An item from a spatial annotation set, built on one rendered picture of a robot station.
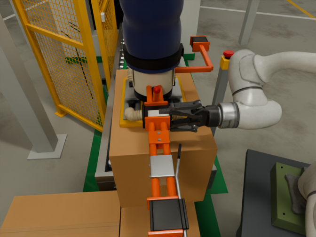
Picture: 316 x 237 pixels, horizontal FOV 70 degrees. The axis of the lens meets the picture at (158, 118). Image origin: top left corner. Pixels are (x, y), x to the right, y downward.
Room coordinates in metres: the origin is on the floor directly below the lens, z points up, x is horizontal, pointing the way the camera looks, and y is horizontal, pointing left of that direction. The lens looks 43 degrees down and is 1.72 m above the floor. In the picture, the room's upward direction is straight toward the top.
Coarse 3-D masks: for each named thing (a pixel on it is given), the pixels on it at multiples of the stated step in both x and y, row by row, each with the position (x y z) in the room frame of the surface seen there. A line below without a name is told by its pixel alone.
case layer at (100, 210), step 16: (80, 192) 0.64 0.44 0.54; (96, 192) 0.63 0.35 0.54; (112, 192) 0.63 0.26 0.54; (16, 208) 0.54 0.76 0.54; (32, 208) 0.54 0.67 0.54; (48, 208) 0.54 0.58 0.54; (64, 208) 0.54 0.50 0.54; (80, 208) 0.54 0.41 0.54; (96, 208) 0.54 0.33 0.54; (112, 208) 0.54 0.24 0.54; (128, 208) 0.54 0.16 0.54; (144, 208) 0.54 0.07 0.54; (192, 208) 0.54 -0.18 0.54; (16, 224) 0.46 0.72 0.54; (32, 224) 0.46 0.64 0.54; (48, 224) 0.46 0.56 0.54; (64, 224) 0.46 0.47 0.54; (80, 224) 0.46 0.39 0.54; (96, 224) 0.46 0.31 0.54; (112, 224) 0.46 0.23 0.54; (128, 224) 0.46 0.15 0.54; (144, 224) 0.46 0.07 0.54; (192, 224) 0.46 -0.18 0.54
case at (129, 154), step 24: (120, 72) 1.05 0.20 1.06; (120, 96) 0.84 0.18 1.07; (192, 96) 0.84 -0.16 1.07; (120, 144) 0.54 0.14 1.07; (144, 144) 0.55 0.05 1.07; (192, 144) 0.55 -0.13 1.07; (120, 168) 0.49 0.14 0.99; (144, 168) 0.50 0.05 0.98; (192, 168) 0.52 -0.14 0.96; (120, 192) 0.49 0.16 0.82; (144, 192) 0.50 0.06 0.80; (192, 192) 0.52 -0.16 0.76
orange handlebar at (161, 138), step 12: (204, 48) 1.05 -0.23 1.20; (204, 60) 0.96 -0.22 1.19; (180, 72) 0.85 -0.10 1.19; (156, 132) 0.47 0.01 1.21; (168, 132) 0.47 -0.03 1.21; (156, 144) 0.45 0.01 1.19; (168, 144) 0.43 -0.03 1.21; (156, 180) 0.31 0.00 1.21; (168, 180) 0.31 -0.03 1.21; (156, 192) 0.27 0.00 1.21; (168, 192) 0.28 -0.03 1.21
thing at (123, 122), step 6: (126, 78) 0.97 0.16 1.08; (126, 84) 0.91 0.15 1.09; (132, 84) 0.87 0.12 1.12; (126, 102) 0.77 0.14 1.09; (132, 102) 0.74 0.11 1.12; (138, 102) 0.77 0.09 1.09; (126, 108) 0.73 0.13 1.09; (138, 108) 0.73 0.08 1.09; (120, 114) 0.69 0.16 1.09; (120, 120) 0.66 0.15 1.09; (126, 120) 0.66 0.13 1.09; (120, 126) 0.63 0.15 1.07; (126, 126) 0.64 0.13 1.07; (132, 126) 0.64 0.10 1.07
